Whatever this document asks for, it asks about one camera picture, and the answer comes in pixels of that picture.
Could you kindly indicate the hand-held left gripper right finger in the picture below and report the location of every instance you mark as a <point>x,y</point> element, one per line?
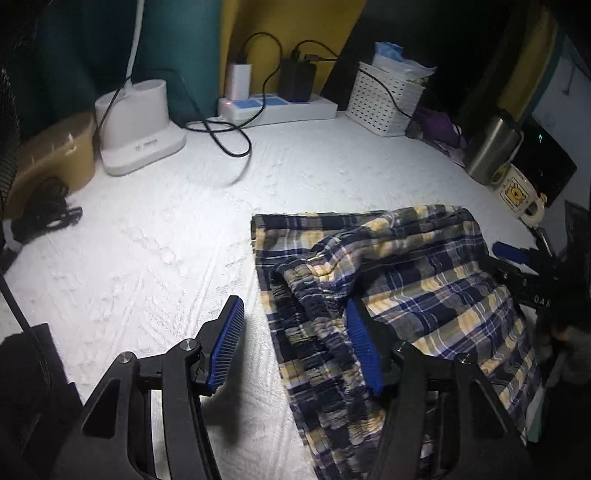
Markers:
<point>364,350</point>

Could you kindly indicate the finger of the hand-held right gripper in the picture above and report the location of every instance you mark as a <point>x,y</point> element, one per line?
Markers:
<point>510,252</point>
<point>508,276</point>

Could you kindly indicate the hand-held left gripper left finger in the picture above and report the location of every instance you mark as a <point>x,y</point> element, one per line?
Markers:
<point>226,344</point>

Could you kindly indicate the plaid pants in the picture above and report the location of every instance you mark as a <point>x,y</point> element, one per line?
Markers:
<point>415,286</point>

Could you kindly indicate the person's right hand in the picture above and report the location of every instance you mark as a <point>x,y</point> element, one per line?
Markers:
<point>558,334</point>

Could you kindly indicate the cream mug with yellow print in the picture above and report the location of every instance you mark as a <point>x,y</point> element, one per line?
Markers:
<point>515,194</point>

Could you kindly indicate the stainless steel tumbler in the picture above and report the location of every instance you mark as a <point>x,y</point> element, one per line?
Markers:
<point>491,147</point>

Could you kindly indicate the white tablecloth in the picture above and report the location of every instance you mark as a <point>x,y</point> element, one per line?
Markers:
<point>161,230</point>

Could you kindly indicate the purple cloth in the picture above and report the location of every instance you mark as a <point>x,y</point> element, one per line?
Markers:
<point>438,129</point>

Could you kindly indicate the yellow curtain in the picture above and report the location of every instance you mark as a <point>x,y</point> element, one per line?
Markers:
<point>535,60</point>
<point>286,23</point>

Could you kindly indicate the white perforated basket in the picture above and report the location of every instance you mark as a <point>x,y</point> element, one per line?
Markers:
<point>378,104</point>

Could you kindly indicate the blue tissue pack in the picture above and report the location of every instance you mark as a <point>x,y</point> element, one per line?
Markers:
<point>399,62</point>

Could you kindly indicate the white lamp base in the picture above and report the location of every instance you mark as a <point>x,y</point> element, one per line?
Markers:
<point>138,138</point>

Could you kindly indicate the dark glass window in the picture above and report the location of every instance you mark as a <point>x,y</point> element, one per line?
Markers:
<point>438,32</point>

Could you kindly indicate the white power strip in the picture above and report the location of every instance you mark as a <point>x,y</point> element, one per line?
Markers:
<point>295,110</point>

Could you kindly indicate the tan plastic container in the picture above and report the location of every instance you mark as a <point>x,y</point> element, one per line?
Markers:
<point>55,152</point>

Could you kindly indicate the white charger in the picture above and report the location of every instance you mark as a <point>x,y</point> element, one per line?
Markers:
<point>238,81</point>

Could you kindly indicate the black charger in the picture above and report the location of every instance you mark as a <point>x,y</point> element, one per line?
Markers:
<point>298,81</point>

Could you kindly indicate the teal curtain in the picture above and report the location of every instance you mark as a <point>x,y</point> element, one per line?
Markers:
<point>69,55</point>

